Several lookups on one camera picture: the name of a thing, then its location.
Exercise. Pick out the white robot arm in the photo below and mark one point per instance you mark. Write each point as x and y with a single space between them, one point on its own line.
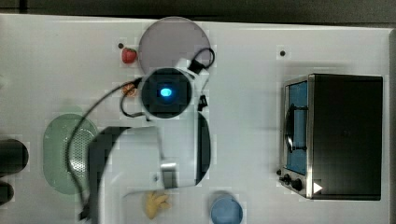
172 150

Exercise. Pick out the green oval strainer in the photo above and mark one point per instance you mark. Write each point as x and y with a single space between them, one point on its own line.
55 158

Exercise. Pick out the orange slice toy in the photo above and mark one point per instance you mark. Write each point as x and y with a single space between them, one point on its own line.
129 89

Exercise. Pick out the grey round plate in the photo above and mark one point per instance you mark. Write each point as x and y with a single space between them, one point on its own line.
168 40

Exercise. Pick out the pink strawberry toy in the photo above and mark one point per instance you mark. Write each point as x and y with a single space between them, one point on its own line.
128 55

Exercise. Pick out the blue cup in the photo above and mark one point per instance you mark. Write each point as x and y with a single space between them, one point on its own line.
226 210

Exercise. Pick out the silver toaster oven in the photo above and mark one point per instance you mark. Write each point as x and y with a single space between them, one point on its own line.
332 137

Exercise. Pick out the black cooking pot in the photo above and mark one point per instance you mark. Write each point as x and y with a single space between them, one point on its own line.
14 156

